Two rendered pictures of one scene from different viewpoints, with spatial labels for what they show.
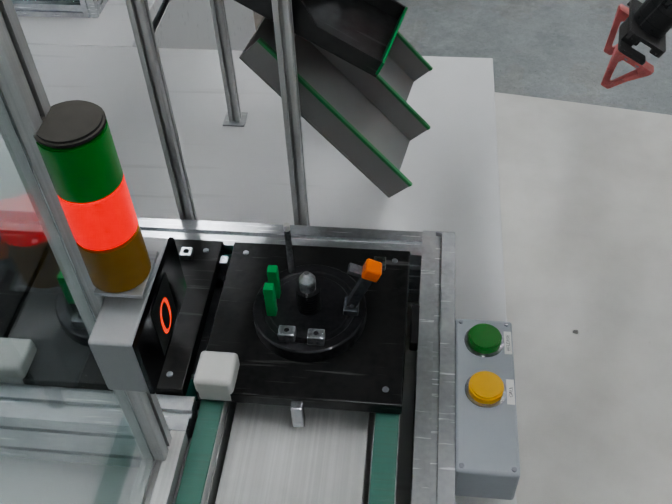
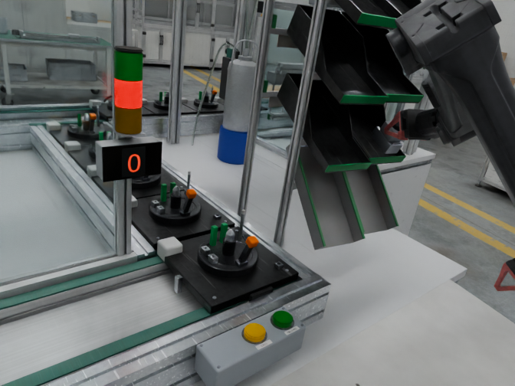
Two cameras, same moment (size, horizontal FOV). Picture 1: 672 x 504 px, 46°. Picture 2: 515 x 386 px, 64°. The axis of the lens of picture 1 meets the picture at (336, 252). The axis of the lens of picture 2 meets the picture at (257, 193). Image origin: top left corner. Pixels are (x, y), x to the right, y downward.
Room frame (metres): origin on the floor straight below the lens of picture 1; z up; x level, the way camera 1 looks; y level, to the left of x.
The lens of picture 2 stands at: (0.03, -0.52, 1.51)
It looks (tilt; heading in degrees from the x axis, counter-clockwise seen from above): 24 degrees down; 40
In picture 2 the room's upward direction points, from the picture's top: 8 degrees clockwise
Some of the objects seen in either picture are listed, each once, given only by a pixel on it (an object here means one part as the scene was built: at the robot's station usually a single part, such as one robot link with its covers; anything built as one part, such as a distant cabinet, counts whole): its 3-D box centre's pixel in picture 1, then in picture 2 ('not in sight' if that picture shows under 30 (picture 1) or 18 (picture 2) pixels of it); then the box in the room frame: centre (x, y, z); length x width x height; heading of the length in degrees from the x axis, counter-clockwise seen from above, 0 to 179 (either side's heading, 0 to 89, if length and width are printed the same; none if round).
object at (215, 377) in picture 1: (217, 376); (169, 249); (0.53, 0.15, 0.97); 0.05 x 0.05 x 0.04; 82
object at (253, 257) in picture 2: (309, 310); (227, 256); (0.61, 0.04, 0.98); 0.14 x 0.14 x 0.02
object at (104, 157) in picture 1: (80, 155); (128, 65); (0.44, 0.18, 1.38); 0.05 x 0.05 x 0.05
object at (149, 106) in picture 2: not in sight; (166, 99); (1.32, 1.29, 1.01); 0.24 x 0.24 x 0.13; 82
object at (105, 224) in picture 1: (98, 205); (128, 92); (0.44, 0.18, 1.33); 0.05 x 0.05 x 0.05
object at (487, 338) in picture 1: (484, 340); (282, 320); (0.57, -0.18, 0.96); 0.04 x 0.04 x 0.02
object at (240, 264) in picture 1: (310, 320); (227, 263); (0.61, 0.04, 0.96); 0.24 x 0.24 x 0.02; 82
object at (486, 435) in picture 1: (482, 403); (252, 346); (0.50, -0.17, 0.93); 0.21 x 0.07 x 0.06; 172
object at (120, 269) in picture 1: (113, 250); (128, 118); (0.44, 0.18, 1.28); 0.05 x 0.05 x 0.05
